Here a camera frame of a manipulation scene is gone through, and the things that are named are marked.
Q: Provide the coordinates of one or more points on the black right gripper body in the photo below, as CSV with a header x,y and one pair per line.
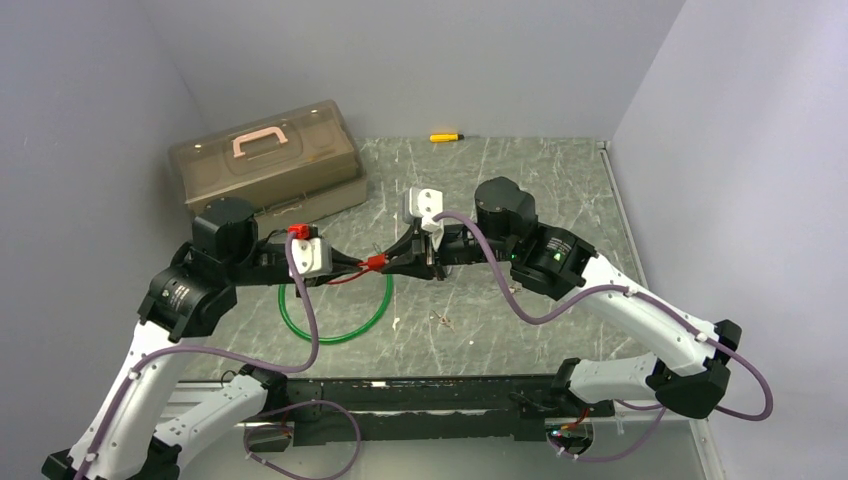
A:
x,y
458,245

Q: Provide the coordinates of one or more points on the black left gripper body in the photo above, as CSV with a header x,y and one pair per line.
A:
x,y
265,265

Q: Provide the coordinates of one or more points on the red cable padlock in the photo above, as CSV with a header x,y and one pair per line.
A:
x,y
372,264

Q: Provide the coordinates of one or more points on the green cable lock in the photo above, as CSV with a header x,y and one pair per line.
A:
x,y
342,338

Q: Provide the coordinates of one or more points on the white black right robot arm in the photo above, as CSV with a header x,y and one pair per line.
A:
x,y
685,367

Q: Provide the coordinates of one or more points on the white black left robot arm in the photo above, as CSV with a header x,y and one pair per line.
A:
x,y
178,314

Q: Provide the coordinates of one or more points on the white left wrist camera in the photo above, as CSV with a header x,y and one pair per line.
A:
x,y
311,253

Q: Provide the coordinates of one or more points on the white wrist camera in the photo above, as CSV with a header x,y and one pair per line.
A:
x,y
423,204
311,253

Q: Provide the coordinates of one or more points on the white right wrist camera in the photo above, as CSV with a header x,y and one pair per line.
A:
x,y
423,204

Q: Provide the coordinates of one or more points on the brown translucent toolbox pink handle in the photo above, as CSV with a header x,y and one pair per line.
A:
x,y
295,167

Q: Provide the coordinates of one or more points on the yellow handled screwdriver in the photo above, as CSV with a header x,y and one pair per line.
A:
x,y
446,138

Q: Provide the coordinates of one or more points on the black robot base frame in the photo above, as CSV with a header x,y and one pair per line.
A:
x,y
523,407

